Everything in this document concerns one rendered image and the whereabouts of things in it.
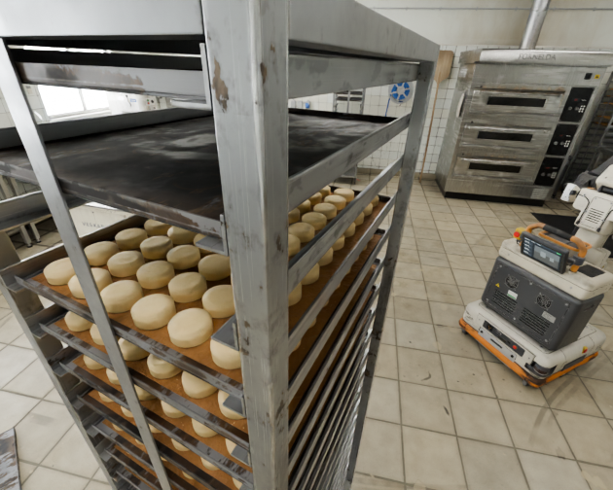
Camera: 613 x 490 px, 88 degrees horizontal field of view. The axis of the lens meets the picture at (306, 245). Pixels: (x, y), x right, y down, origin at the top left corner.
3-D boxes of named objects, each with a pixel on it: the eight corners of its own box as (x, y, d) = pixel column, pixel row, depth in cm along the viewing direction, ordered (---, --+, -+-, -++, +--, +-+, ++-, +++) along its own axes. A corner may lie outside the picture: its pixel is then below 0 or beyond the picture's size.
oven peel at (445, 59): (411, 182, 567) (434, 49, 489) (410, 181, 571) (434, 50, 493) (428, 183, 562) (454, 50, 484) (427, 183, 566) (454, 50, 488)
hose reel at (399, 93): (403, 146, 570) (414, 77, 515) (403, 148, 555) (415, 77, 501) (379, 144, 576) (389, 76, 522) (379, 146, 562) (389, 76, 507)
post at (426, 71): (346, 475, 148) (424, 45, 64) (353, 478, 147) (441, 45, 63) (344, 481, 145) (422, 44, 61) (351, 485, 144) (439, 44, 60)
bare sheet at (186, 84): (249, 71, 80) (248, 64, 79) (411, 79, 65) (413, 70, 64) (-92, 73, 33) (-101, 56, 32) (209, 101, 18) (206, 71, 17)
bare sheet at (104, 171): (251, 110, 84) (251, 103, 83) (403, 124, 69) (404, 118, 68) (-47, 159, 37) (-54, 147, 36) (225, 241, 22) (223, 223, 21)
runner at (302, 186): (398, 123, 72) (400, 110, 71) (411, 125, 71) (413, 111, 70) (196, 246, 22) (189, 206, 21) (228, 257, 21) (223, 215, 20)
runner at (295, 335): (385, 198, 81) (387, 187, 80) (397, 200, 80) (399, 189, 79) (222, 405, 31) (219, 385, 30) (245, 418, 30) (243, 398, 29)
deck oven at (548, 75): (442, 203, 482) (482, 48, 383) (431, 179, 585) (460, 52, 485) (556, 214, 457) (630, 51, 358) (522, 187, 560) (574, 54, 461)
